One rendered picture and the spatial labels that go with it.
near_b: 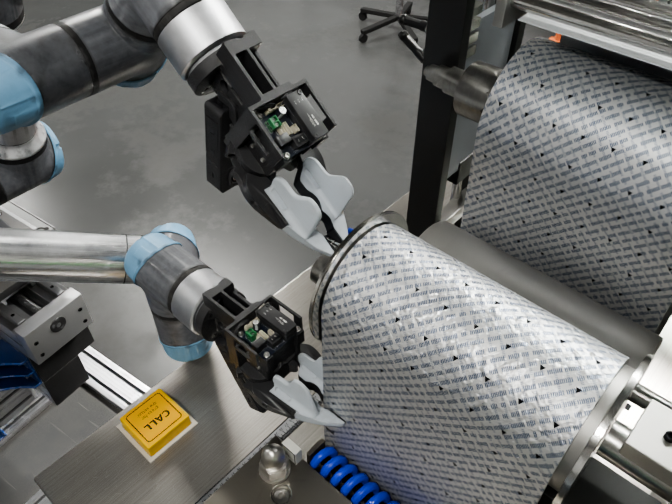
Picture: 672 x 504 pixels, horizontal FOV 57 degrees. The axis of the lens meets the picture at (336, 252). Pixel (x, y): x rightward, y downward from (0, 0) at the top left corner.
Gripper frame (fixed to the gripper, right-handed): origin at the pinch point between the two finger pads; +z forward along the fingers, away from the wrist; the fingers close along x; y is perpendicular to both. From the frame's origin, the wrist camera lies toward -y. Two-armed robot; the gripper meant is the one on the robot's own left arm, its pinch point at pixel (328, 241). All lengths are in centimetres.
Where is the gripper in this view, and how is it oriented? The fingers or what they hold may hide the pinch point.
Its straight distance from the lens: 61.6
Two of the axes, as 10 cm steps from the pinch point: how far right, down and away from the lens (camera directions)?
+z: 5.7, 8.2, 0.7
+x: 6.8, -5.1, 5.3
